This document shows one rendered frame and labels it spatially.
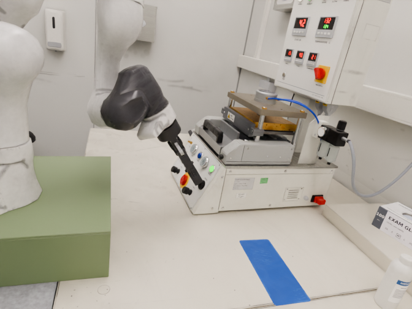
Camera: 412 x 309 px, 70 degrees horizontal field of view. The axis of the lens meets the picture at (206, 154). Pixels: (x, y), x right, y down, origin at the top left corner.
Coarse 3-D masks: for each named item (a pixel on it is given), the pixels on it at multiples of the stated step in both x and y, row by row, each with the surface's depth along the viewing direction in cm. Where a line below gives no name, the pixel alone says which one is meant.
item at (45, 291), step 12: (0, 288) 60; (12, 288) 60; (24, 288) 61; (36, 288) 61; (48, 288) 62; (0, 300) 57; (12, 300) 58; (24, 300) 58; (36, 300) 59; (48, 300) 59
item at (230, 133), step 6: (222, 120) 112; (222, 126) 111; (228, 126) 106; (204, 132) 109; (210, 132) 108; (228, 132) 106; (234, 132) 102; (204, 138) 109; (210, 138) 104; (228, 138) 106; (234, 138) 102; (210, 144) 103; (216, 144) 98; (222, 144) 98; (216, 150) 98
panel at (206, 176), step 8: (192, 144) 116; (200, 144) 111; (200, 152) 107; (208, 152) 103; (192, 160) 111; (216, 160) 97; (184, 168) 113; (200, 168) 103; (208, 168) 99; (216, 168) 95; (176, 176) 116; (200, 176) 101; (208, 176) 97; (192, 184) 103; (208, 184) 95; (192, 192) 101; (200, 192) 97; (192, 200) 99; (192, 208) 97
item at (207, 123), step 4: (204, 120) 110; (208, 120) 109; (204, 124) 109; (208, 124) 105; (212, 124) 104; (204, 128) 110; (208, 128) 105; (212, 128) 102; (216, 128) 100; (212, 132) 102; (216, 132) 99; (220, 132) 97; (216, 136) 99; (220, 136) 98; (216, 140) 98; (220, 140) 99
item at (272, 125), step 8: (240, 112) 107; (248, 112) 109; (256, 120) 99; (264, 120) 101; (272, 120) 103; (280, 120) 105; (264, 128) 99; (272, 128) 100; (280, 128) 101; (288, 128) 103
